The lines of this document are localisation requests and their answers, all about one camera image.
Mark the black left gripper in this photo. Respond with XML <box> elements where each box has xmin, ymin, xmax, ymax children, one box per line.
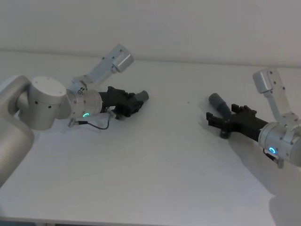
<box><xmin>98</xmin><ymin>86</ymin><xmax>144</xmax><ymax>120</ymax></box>

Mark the white table cloth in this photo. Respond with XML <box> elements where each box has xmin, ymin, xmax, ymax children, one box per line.
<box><xmin>0</xmin><ymin>48</ymin><xmax>301</xmax><ymax>226</ymax></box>

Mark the short grey cylinder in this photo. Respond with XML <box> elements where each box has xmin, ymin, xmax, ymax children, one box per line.
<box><xmin>134</xmin><ymin>89</ymin><xmax>150</xmax><ymax>103</ymax></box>

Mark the long grey cylinder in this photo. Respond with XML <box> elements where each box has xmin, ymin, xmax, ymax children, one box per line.
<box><xmin>208</xmin><ymin>92</ymin><xmax>232</xmax><ymax>121</ymax></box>

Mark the thin dark left wrist cable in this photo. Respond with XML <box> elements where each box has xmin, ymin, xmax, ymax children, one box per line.
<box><xmin>67</xmin><ymin>106</ymin><xmax>123</xmax><ymax>130</ymax></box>

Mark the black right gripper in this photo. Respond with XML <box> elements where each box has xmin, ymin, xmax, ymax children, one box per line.
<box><xmin>206</xmin><ymin>104</ymin><xmax>269</xmax><ymax>142</ymax></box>

